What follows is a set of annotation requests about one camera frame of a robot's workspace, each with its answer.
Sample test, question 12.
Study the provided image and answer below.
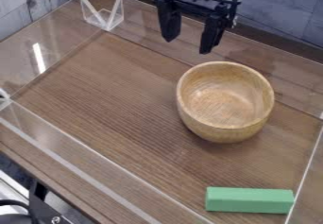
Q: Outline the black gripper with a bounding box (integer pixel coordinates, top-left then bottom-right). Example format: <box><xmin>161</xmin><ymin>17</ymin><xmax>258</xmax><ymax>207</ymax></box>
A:
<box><xmin>154</xmin><ymin>0</ymin><xmax>242</xmax><ymax>54</ymax></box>

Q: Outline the wooden bowl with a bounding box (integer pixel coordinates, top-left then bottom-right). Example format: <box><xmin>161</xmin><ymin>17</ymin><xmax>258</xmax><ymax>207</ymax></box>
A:
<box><xmin>175</xmin><ymin>61</ymin><xmax>275</xmax><ymax>144</ymax></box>

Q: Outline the green foam stick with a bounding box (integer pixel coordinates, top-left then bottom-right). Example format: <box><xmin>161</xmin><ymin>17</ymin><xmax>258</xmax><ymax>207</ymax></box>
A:
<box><xmin>205</xmin><ymin>187</ymin><xmax>294</xmax><ymax>214</ymax></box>

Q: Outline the clear acrylic corner bracket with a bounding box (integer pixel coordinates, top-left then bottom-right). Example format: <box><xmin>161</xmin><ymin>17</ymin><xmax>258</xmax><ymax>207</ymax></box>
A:
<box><xmin>81</xmin><ymin>0</ymin><xmax>125</xmax><ymax>31</ymax></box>

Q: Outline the clear acrylic tray wall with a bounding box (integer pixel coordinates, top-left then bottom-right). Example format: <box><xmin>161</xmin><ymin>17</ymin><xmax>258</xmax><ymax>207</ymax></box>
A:
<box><xmin>0</xmin><ymin>89</ymin><xmax>214</xmax><ymax>224</ymax></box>

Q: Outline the black table leg bracket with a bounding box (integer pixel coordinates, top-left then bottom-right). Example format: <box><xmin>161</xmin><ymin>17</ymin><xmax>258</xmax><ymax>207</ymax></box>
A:
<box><xmin>30</xmin><ymin>181</ymin><xmax>74</xmax><ymax>224</ymax></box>

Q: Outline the black cable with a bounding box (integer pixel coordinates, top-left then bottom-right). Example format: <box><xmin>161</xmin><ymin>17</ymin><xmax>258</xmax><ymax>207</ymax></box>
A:
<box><xmin>0</xmin><ymin>198</ymin><xmax>33</xmax><ymax>216</ymax></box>

